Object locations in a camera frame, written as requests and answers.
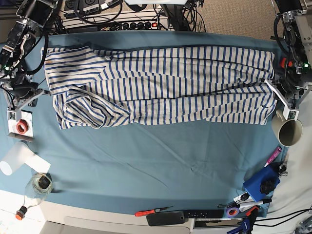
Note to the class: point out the clear glass bottle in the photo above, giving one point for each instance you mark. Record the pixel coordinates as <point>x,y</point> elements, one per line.
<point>36,191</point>

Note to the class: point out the black remote control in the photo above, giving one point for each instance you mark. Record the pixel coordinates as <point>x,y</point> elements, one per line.
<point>207,214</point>

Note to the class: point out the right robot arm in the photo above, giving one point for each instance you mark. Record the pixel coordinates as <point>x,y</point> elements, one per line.
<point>14,76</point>

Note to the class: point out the black marker pen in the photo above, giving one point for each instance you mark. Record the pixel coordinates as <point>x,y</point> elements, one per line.
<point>247,205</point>

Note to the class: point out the grey ceramic mug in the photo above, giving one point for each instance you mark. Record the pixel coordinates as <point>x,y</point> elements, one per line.
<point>288,132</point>

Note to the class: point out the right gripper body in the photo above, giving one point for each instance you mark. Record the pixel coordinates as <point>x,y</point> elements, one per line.
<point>23,90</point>

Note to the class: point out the orange plastic block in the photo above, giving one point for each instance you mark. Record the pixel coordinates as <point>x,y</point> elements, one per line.
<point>283,63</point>

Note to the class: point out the teal table cloth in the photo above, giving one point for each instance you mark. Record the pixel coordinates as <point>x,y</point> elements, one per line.
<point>125,169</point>

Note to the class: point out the blue white striped T-shirt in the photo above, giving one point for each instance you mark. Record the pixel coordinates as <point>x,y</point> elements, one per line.
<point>101,88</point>

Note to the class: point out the purple tape roll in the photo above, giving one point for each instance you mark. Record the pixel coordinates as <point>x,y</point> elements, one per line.
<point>232,212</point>

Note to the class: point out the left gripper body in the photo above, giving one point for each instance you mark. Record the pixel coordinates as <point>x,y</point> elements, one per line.
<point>292,87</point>

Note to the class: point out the blue plastic box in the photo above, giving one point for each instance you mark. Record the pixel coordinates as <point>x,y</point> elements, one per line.
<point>262,183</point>

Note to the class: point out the red tape roll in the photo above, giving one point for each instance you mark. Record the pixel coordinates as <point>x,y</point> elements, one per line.
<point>22,126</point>

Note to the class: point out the pink white pen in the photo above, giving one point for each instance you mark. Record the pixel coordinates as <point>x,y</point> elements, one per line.
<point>273,156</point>

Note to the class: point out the black smartphone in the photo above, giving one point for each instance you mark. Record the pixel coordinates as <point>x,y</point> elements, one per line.
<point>166,218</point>

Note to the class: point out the blue black bar clamp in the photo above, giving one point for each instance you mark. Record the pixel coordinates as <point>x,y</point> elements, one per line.
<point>246,225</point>

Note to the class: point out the red handled screwdriver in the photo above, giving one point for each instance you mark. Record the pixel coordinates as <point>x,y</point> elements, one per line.
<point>153,211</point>

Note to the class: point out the black power strip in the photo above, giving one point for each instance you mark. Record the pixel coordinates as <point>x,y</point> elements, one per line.
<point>137,25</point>

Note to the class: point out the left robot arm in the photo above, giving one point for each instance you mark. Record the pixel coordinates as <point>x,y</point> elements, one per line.
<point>293,35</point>

